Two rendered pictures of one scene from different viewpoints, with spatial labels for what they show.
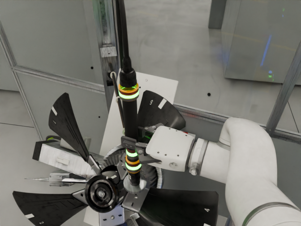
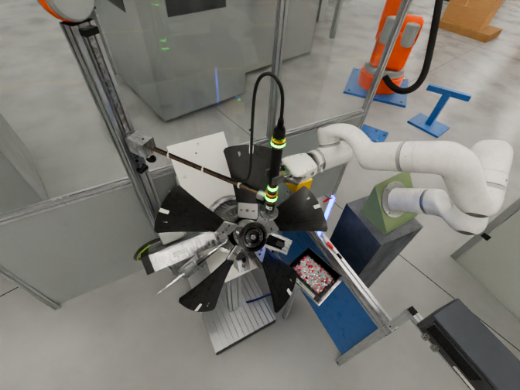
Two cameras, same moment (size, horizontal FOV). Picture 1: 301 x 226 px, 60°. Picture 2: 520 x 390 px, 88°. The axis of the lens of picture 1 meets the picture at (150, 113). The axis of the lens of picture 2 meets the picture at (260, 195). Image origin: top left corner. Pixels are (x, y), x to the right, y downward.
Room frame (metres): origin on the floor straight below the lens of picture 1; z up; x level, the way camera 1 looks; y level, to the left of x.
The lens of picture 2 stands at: (0.10, 0.59, 2.11)
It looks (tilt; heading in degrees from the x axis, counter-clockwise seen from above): 49 degrees down; 307
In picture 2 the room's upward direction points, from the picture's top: 4 degrees clockwise
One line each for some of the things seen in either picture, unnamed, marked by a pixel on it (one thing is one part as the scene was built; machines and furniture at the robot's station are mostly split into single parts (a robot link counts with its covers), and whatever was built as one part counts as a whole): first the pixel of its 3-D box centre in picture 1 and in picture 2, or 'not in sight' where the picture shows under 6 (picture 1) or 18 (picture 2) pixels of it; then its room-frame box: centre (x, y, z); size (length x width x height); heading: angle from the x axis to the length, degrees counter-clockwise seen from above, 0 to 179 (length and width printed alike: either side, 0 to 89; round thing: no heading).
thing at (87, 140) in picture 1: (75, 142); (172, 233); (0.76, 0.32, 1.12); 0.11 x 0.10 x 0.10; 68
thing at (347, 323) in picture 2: not in sight; (316, 280); (0.23, -0.25, 0.45); 0.82 x 0.01 x 0.66; 158
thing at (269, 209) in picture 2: (131, 137); (273, 176); (0.46, 0.05, 1.46); 0.04 x 0.04 x 0.46
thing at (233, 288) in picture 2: not in sight; (232, 285); (0.61, 0.13, 0.45); 0.09 x 0.04 x 0.91; 68
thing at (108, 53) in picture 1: (109, 58); (140, 144); (1.07, 0.19, 1.35); 0.10 x 0.07 x 0.08; 13
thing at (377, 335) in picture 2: not in sight; (357, 349); (-0.17, -0.09, 0.39); 0.04 x 0.04 x 0.78; 68
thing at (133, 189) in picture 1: (133, 171); (268, 204); (0.47, 0.05, 1.31); 0.09 x 0.07 x 0.10; 13
